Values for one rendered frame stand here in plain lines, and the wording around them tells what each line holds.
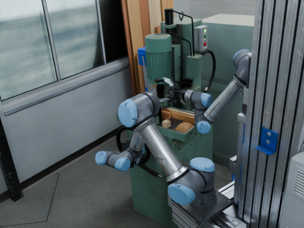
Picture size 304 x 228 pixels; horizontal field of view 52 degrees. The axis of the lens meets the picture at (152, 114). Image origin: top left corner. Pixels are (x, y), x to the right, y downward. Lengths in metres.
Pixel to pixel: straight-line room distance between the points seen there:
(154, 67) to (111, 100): 1.66
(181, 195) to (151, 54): 1.00
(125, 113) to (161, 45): 0.76
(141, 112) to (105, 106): 2.27
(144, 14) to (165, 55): 1.72
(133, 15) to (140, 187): 1.87
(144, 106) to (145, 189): 1.25
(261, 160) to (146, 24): 2.65
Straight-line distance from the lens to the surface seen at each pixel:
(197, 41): 2.28
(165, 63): 2.09
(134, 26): 3.57
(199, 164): 1.50
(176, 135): 2.08
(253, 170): 1.50
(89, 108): 3.49
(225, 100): 1.69
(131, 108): 1.37
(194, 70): 2.23
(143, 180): 2.51
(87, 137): 3.58
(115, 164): 1.69
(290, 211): 1.41
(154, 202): 2.58
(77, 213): 2.90
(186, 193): 1.39
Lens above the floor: 1.91
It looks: 26 degrees down
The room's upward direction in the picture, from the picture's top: 3 degrees counter-clockwise
